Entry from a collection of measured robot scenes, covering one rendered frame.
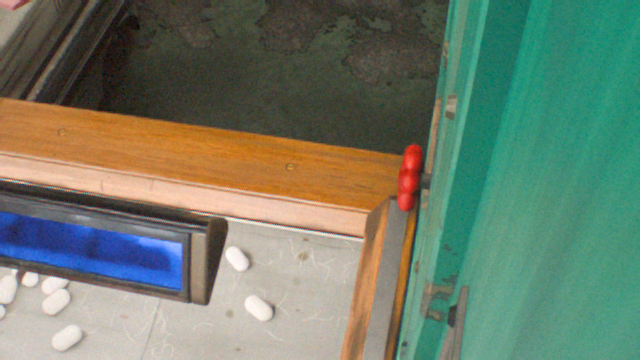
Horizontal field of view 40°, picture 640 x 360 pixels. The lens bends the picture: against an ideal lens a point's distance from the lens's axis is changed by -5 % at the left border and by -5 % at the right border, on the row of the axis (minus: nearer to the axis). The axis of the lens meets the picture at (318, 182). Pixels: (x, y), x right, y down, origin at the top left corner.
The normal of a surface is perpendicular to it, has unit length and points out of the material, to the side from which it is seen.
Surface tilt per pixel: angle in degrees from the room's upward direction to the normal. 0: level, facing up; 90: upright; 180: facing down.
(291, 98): 0
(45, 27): 86
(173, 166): 0
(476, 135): 90
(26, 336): 0
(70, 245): 58
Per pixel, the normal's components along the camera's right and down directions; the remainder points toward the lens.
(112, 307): -0.01, -0.53
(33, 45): 0.96, 0.18
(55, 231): -0.16, 0.43
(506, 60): -0.18, 0.84
